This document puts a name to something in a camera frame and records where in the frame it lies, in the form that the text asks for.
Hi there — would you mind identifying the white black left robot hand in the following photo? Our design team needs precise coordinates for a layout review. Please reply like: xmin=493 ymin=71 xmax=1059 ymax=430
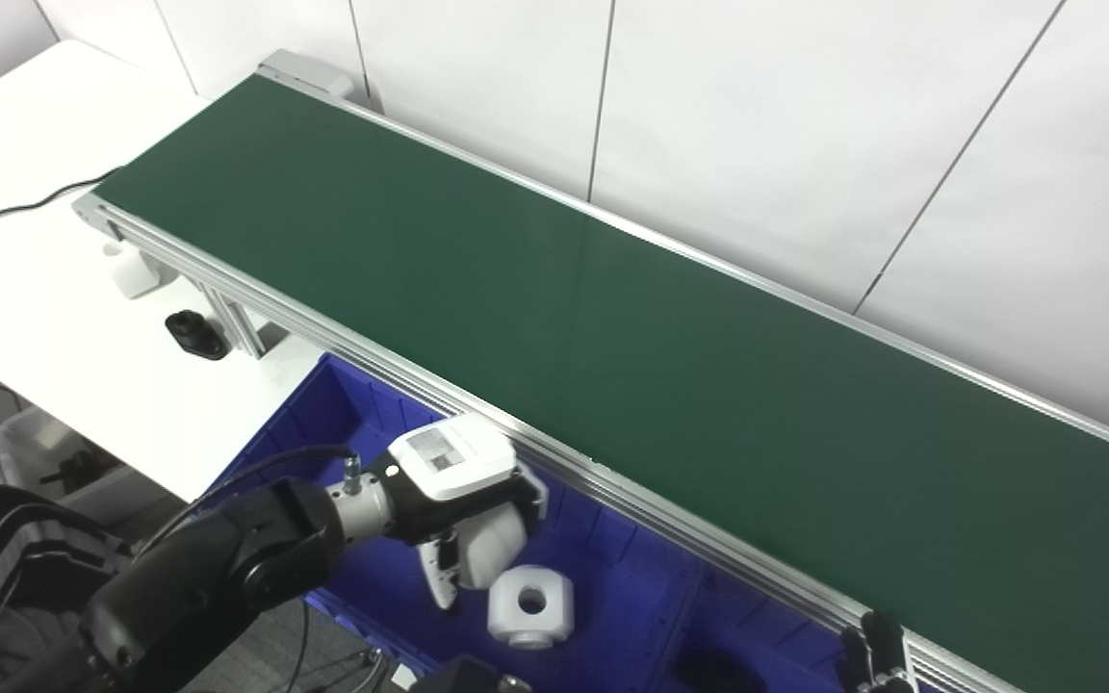
xmin=367 ymin=416 xmax=549 ymax=611

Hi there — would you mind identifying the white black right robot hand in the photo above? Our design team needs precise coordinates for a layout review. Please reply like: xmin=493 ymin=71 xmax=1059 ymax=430
xmin=838 ymin=610 xmax=921 ymax=693

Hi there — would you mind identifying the white round plastic part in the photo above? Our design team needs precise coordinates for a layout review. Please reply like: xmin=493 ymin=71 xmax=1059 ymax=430
xmin=487 ymin=566 xmax=577 ymax=651
xmin=104 ymin=241 xmax=180 ymax=300
xmin=458 ymin=500 xmax=529 ymax=590

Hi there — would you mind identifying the blue plastic bin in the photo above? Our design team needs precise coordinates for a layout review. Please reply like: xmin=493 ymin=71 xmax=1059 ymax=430
xmin=193 ymin=351 xmax=709 ymax=693
xmin=675 ymin=566 xmax=912 ymax=693

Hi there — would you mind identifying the black plastic part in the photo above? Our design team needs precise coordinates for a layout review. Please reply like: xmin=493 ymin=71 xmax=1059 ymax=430
xmin=675 ymin=647 xmax=767 ymax=693
xmin=165 ymin=310 xmax=231 ymax=362

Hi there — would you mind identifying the green conveyor belt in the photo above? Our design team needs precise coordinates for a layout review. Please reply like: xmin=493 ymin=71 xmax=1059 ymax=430
xmin=73 ymin=48 xmax=1109 ymax=693

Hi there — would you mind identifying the aluminium conveyor leg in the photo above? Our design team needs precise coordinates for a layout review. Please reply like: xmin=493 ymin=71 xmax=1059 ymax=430
xmin=203 ymin=287 xmax=291 ymax=360

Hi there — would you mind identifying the clear plastic storage box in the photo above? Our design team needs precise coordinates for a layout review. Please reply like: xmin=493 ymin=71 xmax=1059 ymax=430
xmin=0 ymin=406 xmax=185 ymax=526

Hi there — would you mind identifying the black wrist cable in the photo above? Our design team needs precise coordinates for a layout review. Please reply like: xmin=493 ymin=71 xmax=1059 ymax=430
xmin=131 ymin=445 xmax=365 ymax=559

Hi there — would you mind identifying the thin black table cable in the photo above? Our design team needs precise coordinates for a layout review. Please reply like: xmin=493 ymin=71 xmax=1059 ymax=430
xmin=0 ymin=168 xmax=124 ymax=224

